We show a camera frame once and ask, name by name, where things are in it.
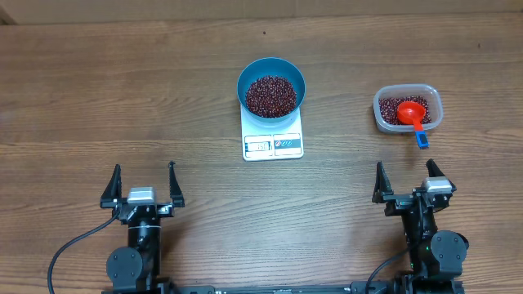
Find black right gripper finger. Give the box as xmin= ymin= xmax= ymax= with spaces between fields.
xmin=372 ymin=161 xmax=393 ymax=203
xmin=426 ymin=158 xmax=445 ymax=177

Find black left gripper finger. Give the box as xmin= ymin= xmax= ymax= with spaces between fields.
xmin=168 ymin=161 xmax=185 ymax=203
xmin=101 ymin=164 xmax=122 ymax=203

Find red measuring scoop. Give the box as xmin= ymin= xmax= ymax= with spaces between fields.
xmin=396 ymin=101 xmax=430 ymax=149

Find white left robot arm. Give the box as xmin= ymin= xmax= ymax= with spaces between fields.
xmin=100 ymin=161 xmax=185 ymax=293

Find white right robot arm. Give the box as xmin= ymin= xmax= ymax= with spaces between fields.
xmin=364 ymin=159 xmax=469 ymax=294

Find white digital kitchen scale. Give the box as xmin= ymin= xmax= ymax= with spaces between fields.
xmin=240 ymin=107 xmax=304 ymax=162

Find red beans in bowl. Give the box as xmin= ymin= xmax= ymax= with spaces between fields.
xmin=245 ymin=75 xmax=297 ymax=118

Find blue plastic bowl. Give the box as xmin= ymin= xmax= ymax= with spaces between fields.
xmin=236 ymin=57 xmax=306 ymax=120

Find red adzuki beans in container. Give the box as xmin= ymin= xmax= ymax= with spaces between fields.
xmin=378 ymin=96 xmax=432 ymax=125

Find clear plastic bean container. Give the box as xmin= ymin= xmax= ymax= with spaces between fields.
xmin=373 ymin=84 xmax=444 ymax=134

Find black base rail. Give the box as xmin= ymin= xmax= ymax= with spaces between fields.
xmin=101 ymin=277 xmax=465 ymax=294

